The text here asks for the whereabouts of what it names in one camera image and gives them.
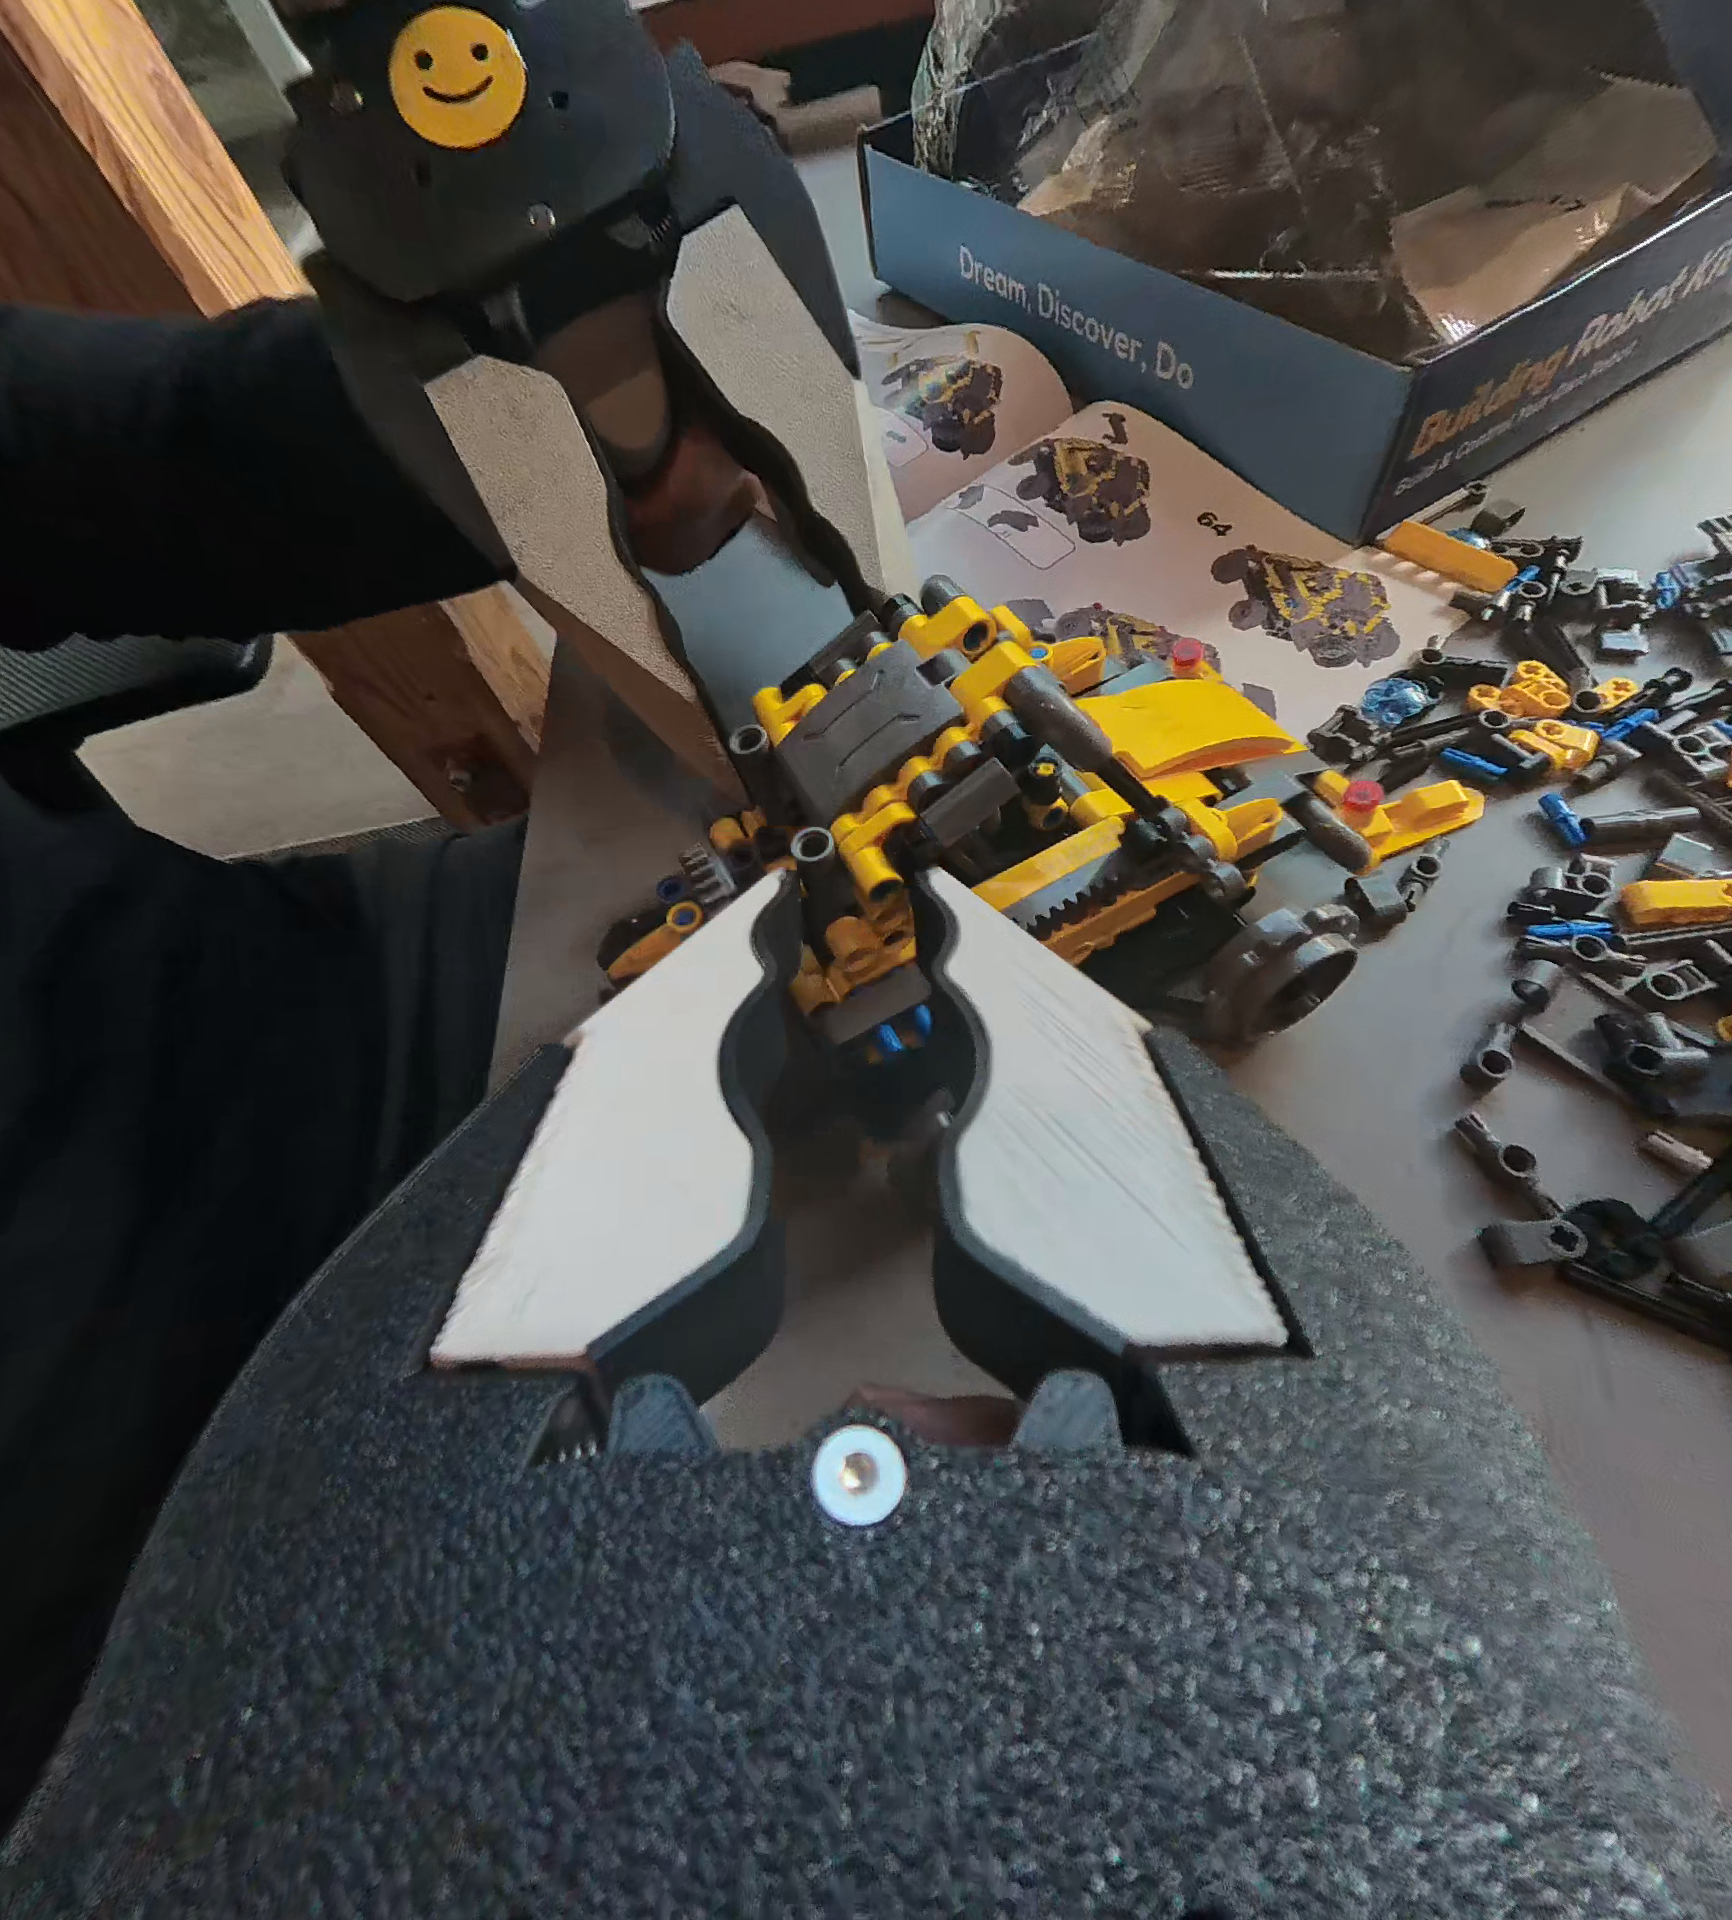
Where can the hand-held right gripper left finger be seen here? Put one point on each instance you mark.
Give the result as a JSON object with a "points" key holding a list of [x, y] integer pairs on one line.
{"points": [[612, 1184]]}

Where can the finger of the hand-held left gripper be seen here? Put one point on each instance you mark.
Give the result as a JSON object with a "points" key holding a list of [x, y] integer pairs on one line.
{"points": [[761, 331], [553, 510]]}

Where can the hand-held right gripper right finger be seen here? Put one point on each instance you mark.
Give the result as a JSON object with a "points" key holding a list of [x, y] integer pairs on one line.
{"points": [[1107, 1184]]}

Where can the grey toothed rack piece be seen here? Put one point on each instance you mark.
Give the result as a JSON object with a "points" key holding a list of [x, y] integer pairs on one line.
{"points": [[1107, 900]]}

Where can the yellow toy brick vehicle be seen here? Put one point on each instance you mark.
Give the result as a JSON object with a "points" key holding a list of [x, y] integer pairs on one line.
{"points": [[1196, 734]]}

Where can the person's left forearm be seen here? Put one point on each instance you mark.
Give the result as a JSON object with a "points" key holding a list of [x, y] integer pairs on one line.
{"points": [[131, 464]]}

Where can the person's left hand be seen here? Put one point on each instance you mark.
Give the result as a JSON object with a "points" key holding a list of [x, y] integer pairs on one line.
{"points": [[692, 517]]}

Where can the open instruction booklet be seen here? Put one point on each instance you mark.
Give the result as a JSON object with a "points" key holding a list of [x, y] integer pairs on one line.
{"points": [[1107, 478]]}

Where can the dark blue kit box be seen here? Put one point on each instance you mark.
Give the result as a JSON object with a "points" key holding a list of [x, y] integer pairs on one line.
{"points": [[1137, 360]]}

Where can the black mesh chair seat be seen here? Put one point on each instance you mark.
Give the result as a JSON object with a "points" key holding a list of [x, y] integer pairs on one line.
{"points": [[57, 689]]}

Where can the clear plastic bag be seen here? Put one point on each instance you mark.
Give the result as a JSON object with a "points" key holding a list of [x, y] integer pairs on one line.
{"points": [[1256, 137]]}

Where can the pile of loose brick pieces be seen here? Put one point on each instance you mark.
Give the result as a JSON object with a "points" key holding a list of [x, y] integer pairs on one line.
{"points": [[1631, 900]]}

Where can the wooden support post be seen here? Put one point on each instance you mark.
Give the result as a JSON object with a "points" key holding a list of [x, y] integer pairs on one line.
{"points": [[102, 149]]}

